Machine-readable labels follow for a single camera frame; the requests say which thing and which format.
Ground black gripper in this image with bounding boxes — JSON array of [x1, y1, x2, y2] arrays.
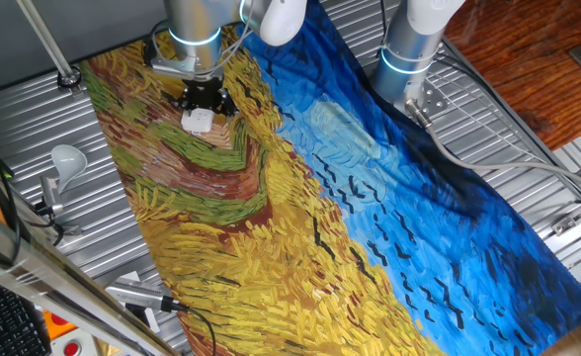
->
[[174, 77, 240, 118]]

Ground white four-button power strip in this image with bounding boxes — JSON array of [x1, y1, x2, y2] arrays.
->
[[180, 108, 216, 135]]

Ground Van Gogh painting cloth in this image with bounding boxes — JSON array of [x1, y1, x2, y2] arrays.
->
[[77, 0, 581, 356]]

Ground metal pole with black base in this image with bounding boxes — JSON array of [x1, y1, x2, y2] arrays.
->
[[16, 0, 83, 90]]

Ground orange emergency stop box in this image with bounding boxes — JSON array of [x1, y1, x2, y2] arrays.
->
[[42, 310, 78, 341]]

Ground gray box red button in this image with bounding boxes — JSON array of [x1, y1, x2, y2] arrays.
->
[[47, 329, 99, 356]]

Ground black keyboard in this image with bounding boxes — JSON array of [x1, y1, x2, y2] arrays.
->
[[0, 273, 53, 356]]

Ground gray wrist camera with bracket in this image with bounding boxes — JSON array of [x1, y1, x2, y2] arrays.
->
[[141, 34, 198, 80]]

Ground gray camera cable black plug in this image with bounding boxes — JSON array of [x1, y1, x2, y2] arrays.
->
[[142, 0, 257, 78]]

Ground small gray ribbed camera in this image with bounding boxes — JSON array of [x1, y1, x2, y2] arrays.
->
[[40, 176, 65, 217]]

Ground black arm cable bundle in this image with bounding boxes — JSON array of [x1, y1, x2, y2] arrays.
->
[[377, 0, 393, 55]]

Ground silver bar-shaped camera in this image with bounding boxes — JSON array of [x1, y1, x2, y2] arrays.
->
[[105, 279, 189, 313]]

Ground aluminium frame bar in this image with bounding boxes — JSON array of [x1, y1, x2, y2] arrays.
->
[[0, 200, 181, 356]]

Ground thick gray robot cable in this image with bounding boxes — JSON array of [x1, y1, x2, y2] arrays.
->
[[404, 98, 581, 198]]

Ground aluminium corner bracket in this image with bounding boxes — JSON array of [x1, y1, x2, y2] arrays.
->
[[550, 190, 581, 237]]

